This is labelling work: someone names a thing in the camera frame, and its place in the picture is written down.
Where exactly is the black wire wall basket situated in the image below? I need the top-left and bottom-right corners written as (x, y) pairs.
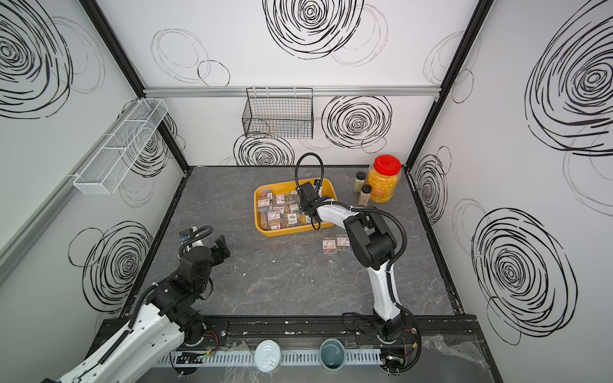
top-left (241, 87), bottom-right (314, 139)

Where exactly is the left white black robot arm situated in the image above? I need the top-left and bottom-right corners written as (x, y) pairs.
top-left (58, 236), bottom-right (230, 382)

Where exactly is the clear paper clip box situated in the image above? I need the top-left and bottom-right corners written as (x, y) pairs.
top-left (335, 234), bottom-right (351, 252)
top-left (322, 237), bottom-right (337, 255)

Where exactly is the yellow plastic storage tray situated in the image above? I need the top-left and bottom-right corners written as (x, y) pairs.
top-left (254, 181), bottom-right (334, 237)

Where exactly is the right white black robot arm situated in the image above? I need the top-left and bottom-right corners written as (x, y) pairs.
top-left (296, 182), bottom-right (407, 344)

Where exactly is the paper clip box top corner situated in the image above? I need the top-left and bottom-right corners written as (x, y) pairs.
top-left (260, 188), bottom-right (274, 199)

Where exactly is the grey green cup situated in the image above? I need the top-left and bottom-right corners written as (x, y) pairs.
top-left (319, 338), bottom-right (346, 372)

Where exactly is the large front paper clip box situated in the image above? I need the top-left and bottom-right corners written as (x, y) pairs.
top-left (266, 211), bottom-right (282, 231)

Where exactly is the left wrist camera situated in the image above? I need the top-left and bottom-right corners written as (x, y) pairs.
top-left (180, 227), bottom-right (198, 246)

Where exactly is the rear black cap spice bottle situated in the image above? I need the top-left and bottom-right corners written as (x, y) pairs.
top-left (354, 172), bottom-right (367, 193)

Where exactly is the front black cap spice bottle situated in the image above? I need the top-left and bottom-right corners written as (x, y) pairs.
top-left (358, 184), bottom-right (372, 207)

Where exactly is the red lid corn jar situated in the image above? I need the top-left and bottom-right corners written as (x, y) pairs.
top-left (367, 155), bottom-right (402, 204)

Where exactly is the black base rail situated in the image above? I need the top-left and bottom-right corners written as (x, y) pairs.
top-left (95, 314), bottom-right (482, 348)

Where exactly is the black cap spice bottle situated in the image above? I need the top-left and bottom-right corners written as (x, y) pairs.
top-left (354, 172), bottom-right (367, 193)
top-left (358, 184), bottom-right (372, 207)

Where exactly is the white slotted cable duct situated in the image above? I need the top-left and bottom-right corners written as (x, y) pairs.
top-left (153, 349), bottom-right (382, 369)

